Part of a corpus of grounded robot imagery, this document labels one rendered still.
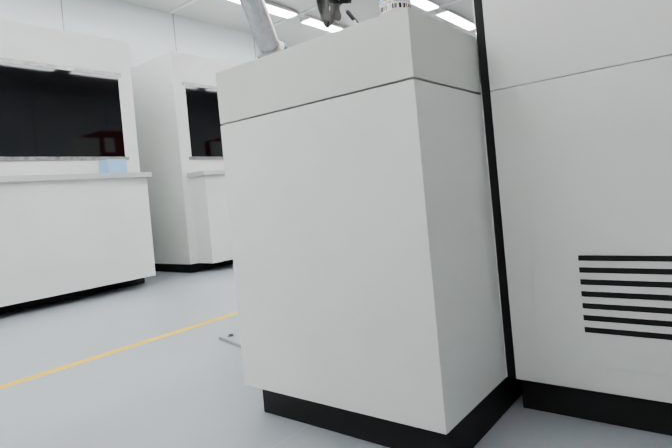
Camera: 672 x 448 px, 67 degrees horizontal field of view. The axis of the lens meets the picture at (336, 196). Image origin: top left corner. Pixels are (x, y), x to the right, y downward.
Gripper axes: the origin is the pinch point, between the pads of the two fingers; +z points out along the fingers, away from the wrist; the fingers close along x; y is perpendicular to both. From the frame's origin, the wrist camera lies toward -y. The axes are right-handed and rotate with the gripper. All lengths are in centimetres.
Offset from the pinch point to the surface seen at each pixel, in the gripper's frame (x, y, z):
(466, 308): -5, 94, 31
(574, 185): 23, 87, 6
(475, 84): 14, 56, -5
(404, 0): -9, 50, -24
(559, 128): 23, 77, -3
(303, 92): -27, 42, 1
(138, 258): -48, -157, 241
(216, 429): -57, 75, 80
